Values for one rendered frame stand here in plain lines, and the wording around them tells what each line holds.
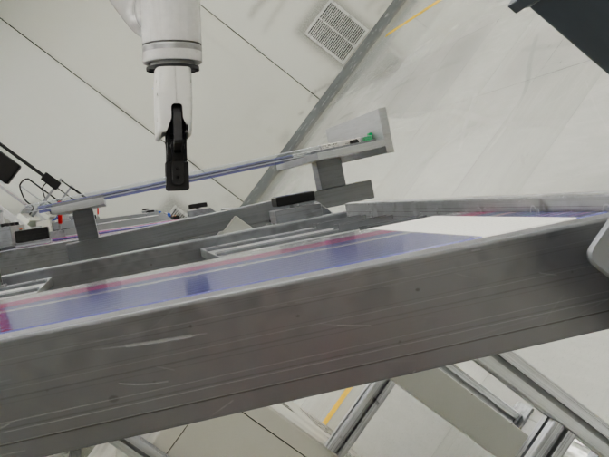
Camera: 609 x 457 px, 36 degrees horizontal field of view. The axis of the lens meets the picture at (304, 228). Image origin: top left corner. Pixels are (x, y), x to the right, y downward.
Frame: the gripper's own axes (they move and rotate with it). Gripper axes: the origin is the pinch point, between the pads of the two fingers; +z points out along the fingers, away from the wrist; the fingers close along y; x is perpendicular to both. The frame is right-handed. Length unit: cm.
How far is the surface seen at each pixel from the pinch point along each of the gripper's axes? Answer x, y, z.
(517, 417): 75, -54, 52
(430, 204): 20, 52, 5
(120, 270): -8.5, 19.0, 12.0
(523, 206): 20, 72, 6
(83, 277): -12.8, 19.0, 12.6
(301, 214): 14.1, 19.0, 6.0
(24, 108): -83, -722, -91
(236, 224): 9.2, -8.0, 7.3
